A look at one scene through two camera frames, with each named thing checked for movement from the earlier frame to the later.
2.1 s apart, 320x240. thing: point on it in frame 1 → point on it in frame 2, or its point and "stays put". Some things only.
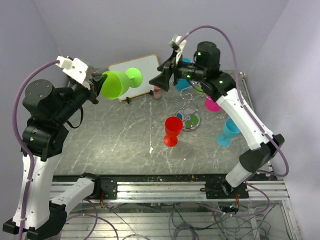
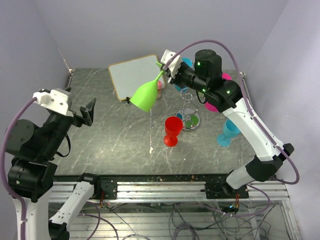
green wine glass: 115,84 → 144,98
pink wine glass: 211,105 stays put
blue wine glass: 230,130 stays put
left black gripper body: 92,91 → 78,120
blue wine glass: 183,83 stays put
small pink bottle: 157,93 stays put
